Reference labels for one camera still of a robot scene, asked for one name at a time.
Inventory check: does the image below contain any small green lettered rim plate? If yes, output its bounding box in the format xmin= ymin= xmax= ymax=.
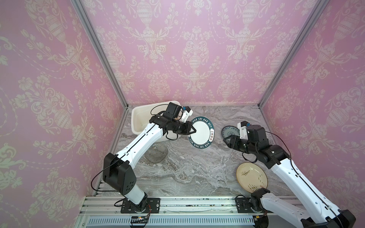
xmin=188 ymin=116 xmax=215 ymax=149

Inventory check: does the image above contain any beige plate brown rim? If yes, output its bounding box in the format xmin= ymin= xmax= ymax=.
xmin=236 ymin=162 xmax=268 ymax=193

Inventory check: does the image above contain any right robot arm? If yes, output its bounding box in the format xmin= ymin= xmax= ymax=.
xmin=223 ymin=121 xmax=356 ymax=228

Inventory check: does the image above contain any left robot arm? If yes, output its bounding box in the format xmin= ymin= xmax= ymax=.
xmin=102 ymin=111 xmax=196 ymax=212

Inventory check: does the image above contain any white plastic bin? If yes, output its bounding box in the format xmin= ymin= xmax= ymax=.
xmin=131 ymin=101 xmax=180 ymax=144

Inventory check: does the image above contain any small blue patterned plate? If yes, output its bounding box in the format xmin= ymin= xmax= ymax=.
xmin=221 ymin=125 xmax=240 ymax=142

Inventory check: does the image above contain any clear glass plate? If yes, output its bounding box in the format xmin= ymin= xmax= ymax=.
xmin=144 ymin=143 xmax=168 ymax=163

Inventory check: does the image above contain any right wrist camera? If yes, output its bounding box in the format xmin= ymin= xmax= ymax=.
xmin=237 ymin=121 xmax=251 ymax=139

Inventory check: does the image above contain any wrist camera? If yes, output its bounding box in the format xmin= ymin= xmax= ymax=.
xmin=237 ymin=121 xmax=251 ymax=139
xmin=163 ymin=102 xmax=193 ymax=123

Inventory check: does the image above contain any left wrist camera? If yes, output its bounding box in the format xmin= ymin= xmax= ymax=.
xmin=163 ymin=102 xmax=193 ymax=123

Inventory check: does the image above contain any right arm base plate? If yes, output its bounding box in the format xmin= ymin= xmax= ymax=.
xmin=234 ymin=196 xmax=255 ymax=213

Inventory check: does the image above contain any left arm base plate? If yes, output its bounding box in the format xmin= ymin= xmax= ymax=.
xmin=120 ymin=198 xmax=161 ymax=214

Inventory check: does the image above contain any aluminium mounting rail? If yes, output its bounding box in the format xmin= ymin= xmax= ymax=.
xmin=75 ymin=196 xmax=292 ymax=228

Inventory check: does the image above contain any left corner aluminium post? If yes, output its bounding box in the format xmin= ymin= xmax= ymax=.
xmin=71 ymin=0 xmax=128 ymax=109

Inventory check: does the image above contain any corner aluminium post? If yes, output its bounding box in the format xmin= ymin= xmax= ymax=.
xmin=71 ymin=0 xmax=128 ymax=109
xmin=258 ymin=0 xmax=329 ymax=110

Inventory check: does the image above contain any right corner aluminium post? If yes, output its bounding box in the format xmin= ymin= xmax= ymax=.
xmin=258 ymin=0 xmax=329 ymax=110

